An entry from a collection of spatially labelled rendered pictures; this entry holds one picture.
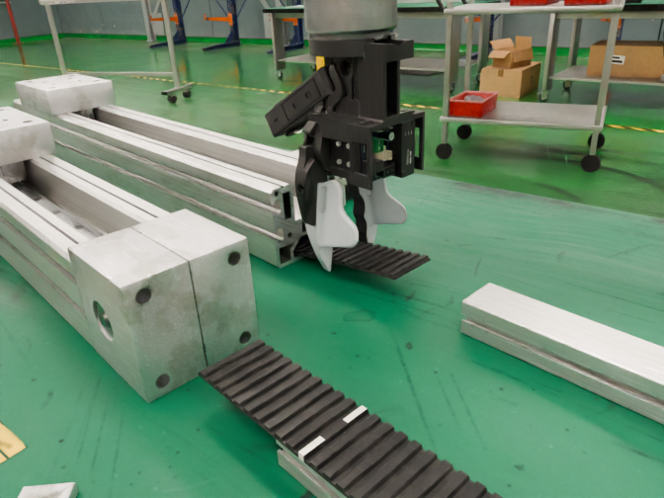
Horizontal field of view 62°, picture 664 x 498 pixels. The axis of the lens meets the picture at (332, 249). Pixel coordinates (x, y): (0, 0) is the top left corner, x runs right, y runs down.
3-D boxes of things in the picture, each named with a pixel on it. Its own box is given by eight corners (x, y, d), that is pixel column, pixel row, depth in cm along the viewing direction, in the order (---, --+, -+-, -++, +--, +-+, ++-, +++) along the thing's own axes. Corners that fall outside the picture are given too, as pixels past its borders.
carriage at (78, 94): (120, 120, 98) (112, 80, 95) (56, 132, 92) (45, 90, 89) (84, 109, 109) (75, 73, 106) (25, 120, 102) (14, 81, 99)
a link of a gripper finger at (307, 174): (301, 227, 50) (311, 127, 47) (290, 223, 51) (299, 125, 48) (339, 222, 53) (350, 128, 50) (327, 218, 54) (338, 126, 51)
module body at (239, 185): (347, 237, 63) (344, 165, 59) (278, 269, 57) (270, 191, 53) (75, 132, 116) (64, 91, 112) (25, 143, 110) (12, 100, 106)
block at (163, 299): (284, 330, 47) (273, 226, 43) (147, 404, 39) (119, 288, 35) (223, 293, 53) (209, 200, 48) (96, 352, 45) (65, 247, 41)
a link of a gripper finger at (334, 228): (341, 291, 49) (354, 189, 46) (297, 271, 53) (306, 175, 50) (365, 285, 51) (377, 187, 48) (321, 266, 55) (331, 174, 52)
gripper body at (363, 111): (368, 200, 45) (365, 42, 40) (298, 178, 51) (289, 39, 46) (425, 176, 50) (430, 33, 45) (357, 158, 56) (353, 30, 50)
